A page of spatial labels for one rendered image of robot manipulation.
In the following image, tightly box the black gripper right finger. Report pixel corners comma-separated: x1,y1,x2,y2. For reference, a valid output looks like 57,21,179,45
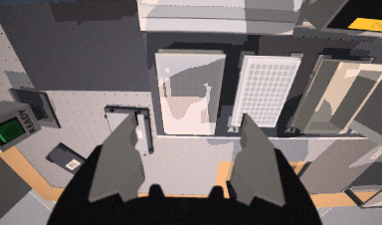
230,113,322,225

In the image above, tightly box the cream ready button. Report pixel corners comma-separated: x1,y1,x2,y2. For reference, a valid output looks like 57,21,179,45
0,89,61,152

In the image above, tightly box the beige one-well reservoir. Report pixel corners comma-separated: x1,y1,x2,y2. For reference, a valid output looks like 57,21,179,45
291,59,382,133

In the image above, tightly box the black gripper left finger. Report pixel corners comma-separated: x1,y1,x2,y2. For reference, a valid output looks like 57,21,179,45
46,111,145,225

